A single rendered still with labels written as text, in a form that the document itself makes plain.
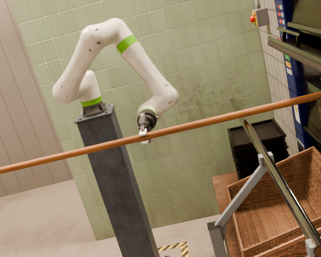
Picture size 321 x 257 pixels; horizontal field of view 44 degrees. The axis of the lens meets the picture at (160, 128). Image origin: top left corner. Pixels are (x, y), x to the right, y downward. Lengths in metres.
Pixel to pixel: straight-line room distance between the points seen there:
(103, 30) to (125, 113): 1.12
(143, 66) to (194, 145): 1.18
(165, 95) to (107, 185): 0.75
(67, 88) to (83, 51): 0.27
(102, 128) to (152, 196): 1.07
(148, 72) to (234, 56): 1.04
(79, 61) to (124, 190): 0.85
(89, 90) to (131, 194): 0.67
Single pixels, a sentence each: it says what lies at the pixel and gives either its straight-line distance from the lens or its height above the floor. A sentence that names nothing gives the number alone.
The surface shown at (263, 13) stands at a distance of 2.52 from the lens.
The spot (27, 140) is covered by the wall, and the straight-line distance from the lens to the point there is 4.79.
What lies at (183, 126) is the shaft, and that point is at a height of 1.21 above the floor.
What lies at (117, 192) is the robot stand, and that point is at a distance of 2.44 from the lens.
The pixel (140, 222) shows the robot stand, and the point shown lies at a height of 0.48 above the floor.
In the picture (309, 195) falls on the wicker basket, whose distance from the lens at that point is 2.17.
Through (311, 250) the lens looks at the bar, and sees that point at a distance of 0.92.
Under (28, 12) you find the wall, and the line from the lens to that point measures 2.97.
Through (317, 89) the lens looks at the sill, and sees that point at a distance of 1.91.
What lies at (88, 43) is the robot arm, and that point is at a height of 1.61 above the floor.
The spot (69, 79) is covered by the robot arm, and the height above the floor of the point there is 1.46.
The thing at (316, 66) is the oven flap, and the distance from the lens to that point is 1.35.
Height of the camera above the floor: 1.73
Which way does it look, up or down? 18 degrees down
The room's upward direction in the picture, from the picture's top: 15 degrees counter-clockwise
